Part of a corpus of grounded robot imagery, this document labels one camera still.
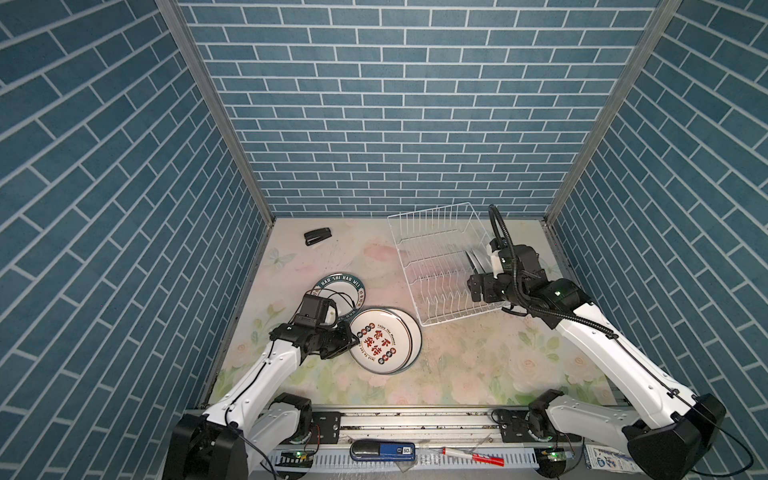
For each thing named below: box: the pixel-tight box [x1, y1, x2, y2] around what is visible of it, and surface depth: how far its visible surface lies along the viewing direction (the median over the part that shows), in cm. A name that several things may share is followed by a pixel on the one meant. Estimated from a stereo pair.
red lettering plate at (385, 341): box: [349, 308, 413, 375], surface depth 86 cm
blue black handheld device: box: [350, 440, 416, 461], surface depth 69 cm
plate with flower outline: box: [386, 308, 423, 375], surface depth 87 cm
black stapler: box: [304, 227, 332, 246], surface depth 116 cm
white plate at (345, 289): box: [307, 272, 366, 322], surface depth 98 cm
